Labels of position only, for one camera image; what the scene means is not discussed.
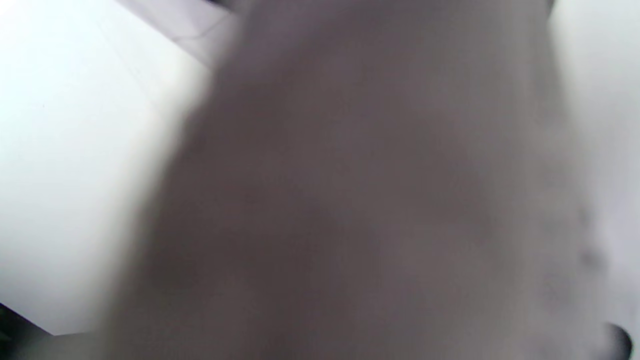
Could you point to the printed newspaper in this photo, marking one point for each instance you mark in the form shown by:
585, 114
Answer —
350, 200

